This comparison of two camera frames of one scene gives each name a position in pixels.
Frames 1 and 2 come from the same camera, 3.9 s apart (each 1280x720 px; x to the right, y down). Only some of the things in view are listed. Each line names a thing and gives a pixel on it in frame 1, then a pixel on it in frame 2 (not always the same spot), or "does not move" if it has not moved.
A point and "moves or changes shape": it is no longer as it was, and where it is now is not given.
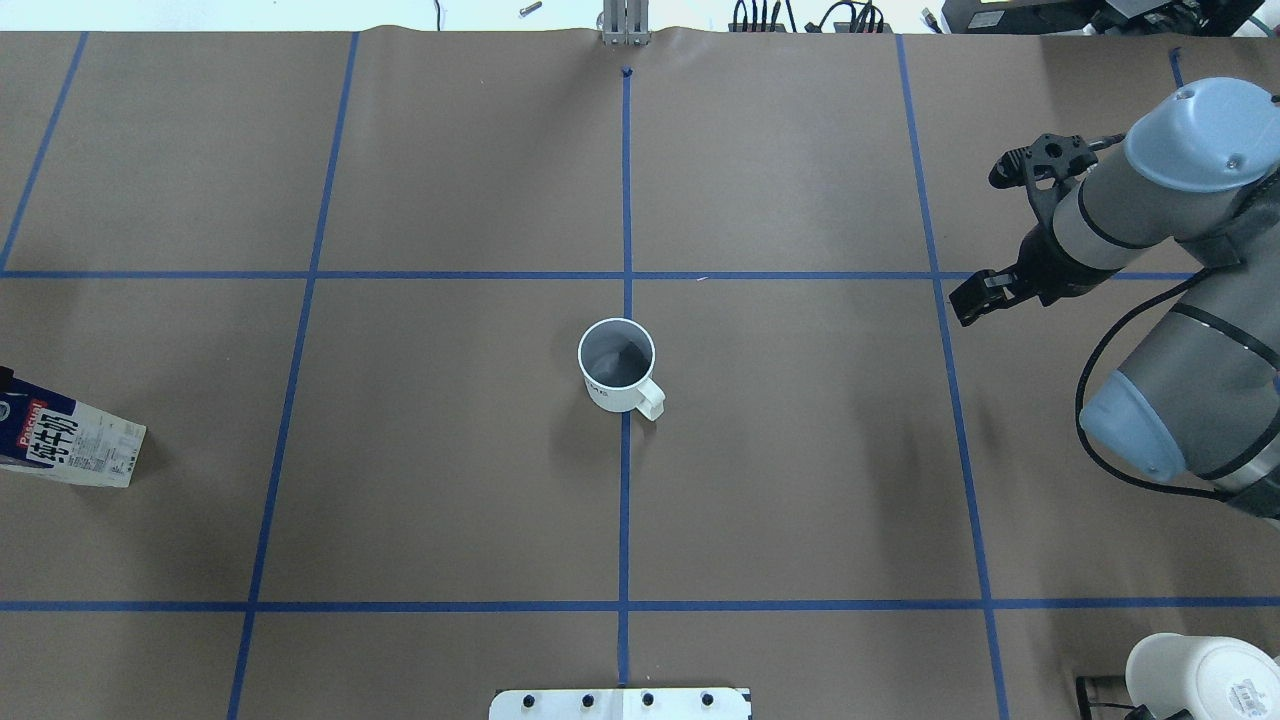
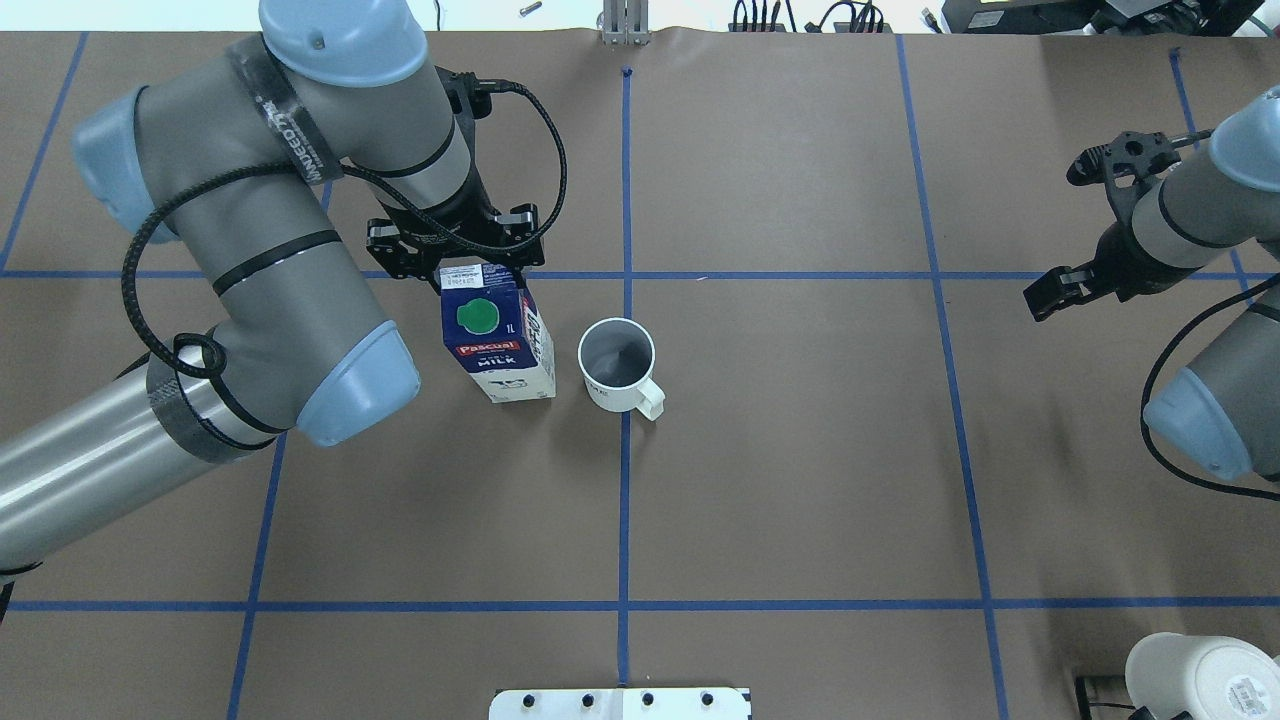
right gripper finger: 968,314 -> 1043,312
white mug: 616,358 does not move
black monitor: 1025,16 does not move
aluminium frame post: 626,22 does not move
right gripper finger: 980,286 -> 1057,282
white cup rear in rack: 1212,677 does not move
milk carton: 48,435 moves or changes shape
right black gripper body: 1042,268 -> 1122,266
